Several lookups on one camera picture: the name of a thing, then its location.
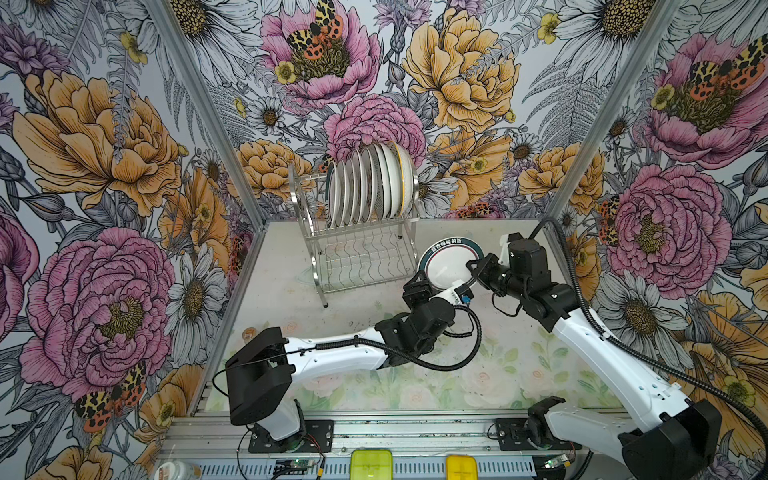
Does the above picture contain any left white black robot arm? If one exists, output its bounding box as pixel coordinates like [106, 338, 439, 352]
[221, 272, 482, 449]

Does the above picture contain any left aluminium corner post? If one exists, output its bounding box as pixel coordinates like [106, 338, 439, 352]
[147, 1, 267, 233]

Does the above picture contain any right aluminium corner post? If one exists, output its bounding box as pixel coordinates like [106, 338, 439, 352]
[546, 1, 682, 217]

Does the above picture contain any floral patterned white plate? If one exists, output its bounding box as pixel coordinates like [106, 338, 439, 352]
[360, 146, 374, 223]

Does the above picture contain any right yellow box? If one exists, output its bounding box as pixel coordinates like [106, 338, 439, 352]
[445, 455, 479, 480]

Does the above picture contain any white jar with lid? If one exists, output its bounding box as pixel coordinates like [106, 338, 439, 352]
[153, 460, 202, 480]

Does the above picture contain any right black corrugated cable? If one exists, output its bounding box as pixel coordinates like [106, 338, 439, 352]
[527, 215, 768, 457]

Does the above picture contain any left yellow green box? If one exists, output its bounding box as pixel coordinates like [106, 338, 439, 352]
[349, 449, 394, 480]

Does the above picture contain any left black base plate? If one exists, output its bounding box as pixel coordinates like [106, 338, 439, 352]
[247, 419, 335, 454]

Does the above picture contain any aluminium corner post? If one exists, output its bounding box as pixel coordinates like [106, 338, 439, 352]
[546, 1, 682, 217]
[147, 1, 267, 233]

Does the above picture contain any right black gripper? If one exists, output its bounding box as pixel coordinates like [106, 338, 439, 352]
[466, 252, 529, 300]

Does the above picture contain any small green circuit board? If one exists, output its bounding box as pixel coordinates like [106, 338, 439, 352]
[273, 459, 315, 473]

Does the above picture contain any green red rimmed white plate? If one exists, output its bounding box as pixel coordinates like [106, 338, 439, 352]
[418, 236, 485, 290]

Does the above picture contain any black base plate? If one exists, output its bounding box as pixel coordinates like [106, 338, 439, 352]
[486, 417, 582, 451]
[247, 419, 335, 454]

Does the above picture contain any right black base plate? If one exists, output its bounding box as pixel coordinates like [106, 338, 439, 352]
[486, 417, 582, 451]

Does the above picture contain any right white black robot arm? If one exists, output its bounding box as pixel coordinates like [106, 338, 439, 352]
[466, 234, 722, 479]

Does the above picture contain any aluminium front rail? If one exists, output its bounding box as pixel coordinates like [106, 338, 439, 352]
[158, 410, 631, 479]

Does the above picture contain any chrome wire dish rack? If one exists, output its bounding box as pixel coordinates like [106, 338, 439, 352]
[288, 167, 418, 308]

